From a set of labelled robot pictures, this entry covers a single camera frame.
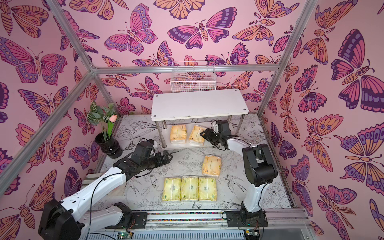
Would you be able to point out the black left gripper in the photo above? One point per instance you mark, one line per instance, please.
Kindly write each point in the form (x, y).
(159, 159)

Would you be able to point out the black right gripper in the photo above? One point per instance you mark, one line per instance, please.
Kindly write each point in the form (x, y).
(212, 137)

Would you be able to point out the orange tissue pack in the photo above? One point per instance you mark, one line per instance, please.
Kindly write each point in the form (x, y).
(212, 166)
(195, 137)
(178, 134)

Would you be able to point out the white two-tier shelf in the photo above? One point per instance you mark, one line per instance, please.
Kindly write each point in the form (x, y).
(194, 105)

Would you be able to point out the green tissue pack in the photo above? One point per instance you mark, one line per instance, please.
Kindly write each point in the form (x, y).
(189, 188)
(172, 189)
(207, 190)

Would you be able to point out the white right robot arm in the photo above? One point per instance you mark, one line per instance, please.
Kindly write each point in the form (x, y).
(260, 170)

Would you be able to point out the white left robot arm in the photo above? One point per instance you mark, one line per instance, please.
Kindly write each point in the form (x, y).
(72, 218)

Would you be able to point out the artificial tulip plant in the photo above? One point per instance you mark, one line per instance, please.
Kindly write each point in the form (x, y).
(106, 116)

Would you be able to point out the striped green white cloth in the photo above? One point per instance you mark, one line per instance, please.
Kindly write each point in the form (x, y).
(89, 179)

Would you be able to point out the white wire basket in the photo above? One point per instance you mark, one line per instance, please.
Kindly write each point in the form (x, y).
(193, 76)

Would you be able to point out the aluminium frame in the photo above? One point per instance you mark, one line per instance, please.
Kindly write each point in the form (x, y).
(22, 157)

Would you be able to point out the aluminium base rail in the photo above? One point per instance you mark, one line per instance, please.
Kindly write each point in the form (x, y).
(288, 224)

